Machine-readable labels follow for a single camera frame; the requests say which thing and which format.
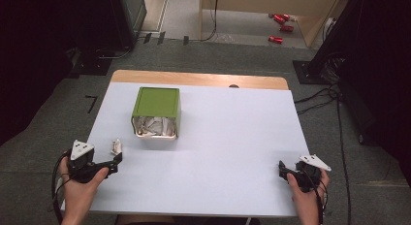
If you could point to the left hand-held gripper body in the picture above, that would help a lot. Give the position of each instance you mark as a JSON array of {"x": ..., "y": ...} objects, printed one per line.
[{"x": 82, "y": 162}]

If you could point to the green square bin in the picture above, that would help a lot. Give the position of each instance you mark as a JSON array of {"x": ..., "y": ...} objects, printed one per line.
[{"x": 157, "y": 102}]

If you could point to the white paper ball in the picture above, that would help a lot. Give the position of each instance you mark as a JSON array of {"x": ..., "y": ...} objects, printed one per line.
[{"x": 116, "y": 147}]

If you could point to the white table cover sheet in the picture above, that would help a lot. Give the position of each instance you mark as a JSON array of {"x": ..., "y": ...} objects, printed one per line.
[{"x": 213, "y": 147}]

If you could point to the person's left hand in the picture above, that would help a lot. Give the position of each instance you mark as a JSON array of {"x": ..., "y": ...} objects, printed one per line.
[{"x": 80, "y": 192}]

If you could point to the heap of white paper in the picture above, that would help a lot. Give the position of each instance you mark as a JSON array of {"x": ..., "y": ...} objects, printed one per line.
[{"x": 155, "y": 126}]

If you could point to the person's right hand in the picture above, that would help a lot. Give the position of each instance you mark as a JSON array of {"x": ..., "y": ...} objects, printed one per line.
[{"x": 302, "y": 194}]

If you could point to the dark cabinet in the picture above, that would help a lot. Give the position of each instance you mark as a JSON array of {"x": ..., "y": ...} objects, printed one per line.
[{"x": 129, "y": 15}]

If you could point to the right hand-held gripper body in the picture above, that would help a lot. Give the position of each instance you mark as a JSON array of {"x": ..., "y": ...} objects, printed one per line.
[{"x": 311, "y": 173}]

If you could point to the light wooden furniture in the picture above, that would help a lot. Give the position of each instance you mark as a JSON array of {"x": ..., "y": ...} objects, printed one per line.
[{"x": 274, "y": 2}]

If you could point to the red can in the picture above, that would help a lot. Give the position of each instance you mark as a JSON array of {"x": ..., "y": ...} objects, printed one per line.
[
  {"x": 275, "y": 39},
  {"x": 287, "y": 28},
  {"x": 279, "y": 19}
]

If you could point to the black stand base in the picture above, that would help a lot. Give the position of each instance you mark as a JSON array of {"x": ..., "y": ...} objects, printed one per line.
[{"x": 308, "y": 71}]

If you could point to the wooden table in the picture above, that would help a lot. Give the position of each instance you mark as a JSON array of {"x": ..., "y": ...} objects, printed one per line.
[{"x": 194, "y": 79}]

